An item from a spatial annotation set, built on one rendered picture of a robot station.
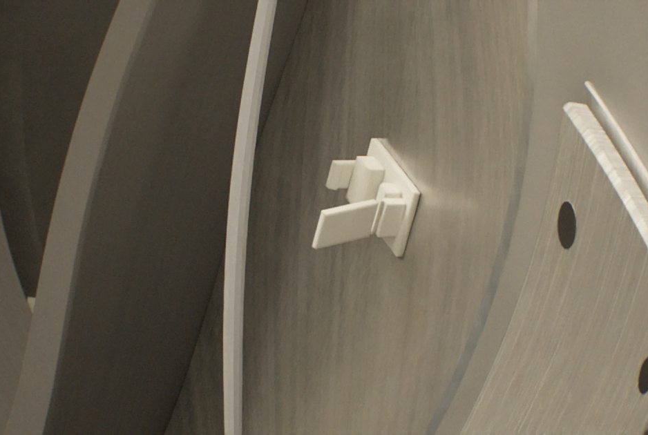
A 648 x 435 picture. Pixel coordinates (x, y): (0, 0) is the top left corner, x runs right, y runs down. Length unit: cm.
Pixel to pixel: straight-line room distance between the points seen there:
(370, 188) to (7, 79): 82
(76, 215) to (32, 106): 84
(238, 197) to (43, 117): 90
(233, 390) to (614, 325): 16
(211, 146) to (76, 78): 86
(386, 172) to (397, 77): 2
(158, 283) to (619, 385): 23
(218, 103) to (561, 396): 18
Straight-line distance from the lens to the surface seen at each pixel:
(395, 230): 94
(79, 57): 186
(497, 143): 90
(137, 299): 102
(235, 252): 94
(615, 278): 82
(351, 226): 93
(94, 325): 102
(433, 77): 93
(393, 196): 94
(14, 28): 176
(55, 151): 183
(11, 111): 174
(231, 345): 95
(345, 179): 95
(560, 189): 85
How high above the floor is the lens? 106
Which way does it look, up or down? 7 degrees down
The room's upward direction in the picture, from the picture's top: 3 degrees clockwise
